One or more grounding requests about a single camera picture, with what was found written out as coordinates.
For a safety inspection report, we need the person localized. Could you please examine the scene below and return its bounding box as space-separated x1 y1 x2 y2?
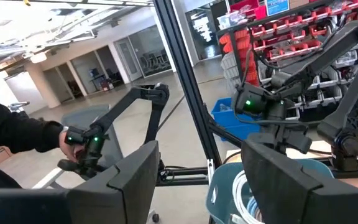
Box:
0 96 65 189

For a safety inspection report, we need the blue storage bin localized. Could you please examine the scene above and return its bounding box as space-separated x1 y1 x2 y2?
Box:
211 97 262 141

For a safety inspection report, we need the black aluminium table frame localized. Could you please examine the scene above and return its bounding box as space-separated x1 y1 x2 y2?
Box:
152 0 245 188

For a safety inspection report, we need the white HDMI cable coil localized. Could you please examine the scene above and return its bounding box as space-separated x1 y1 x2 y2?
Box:
231 169 265 224

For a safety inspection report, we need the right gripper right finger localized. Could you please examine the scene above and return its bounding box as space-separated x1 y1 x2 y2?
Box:
241 140 358 224

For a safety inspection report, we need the white building column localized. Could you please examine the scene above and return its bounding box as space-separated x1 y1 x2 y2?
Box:
25 62 62 109

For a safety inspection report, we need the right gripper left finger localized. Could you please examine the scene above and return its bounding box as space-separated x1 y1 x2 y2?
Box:
67 140 161 224

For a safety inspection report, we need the light blue HDMI cable coil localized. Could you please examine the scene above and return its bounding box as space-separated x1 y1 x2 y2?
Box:
246 195 262 220

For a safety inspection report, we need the blue wall sign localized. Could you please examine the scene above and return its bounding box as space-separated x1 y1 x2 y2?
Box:
265 0 291 17

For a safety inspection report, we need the teal plastic bin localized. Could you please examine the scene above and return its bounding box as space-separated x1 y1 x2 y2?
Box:
205 158 335 224

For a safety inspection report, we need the metal shelf with red bins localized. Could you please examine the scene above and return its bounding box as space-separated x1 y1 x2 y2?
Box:
216 0 358 125

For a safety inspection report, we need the orange bin stack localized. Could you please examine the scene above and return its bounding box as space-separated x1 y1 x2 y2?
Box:
218 28 260 87

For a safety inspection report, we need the person's hand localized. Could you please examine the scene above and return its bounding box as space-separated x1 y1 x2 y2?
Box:
58 129 86 164

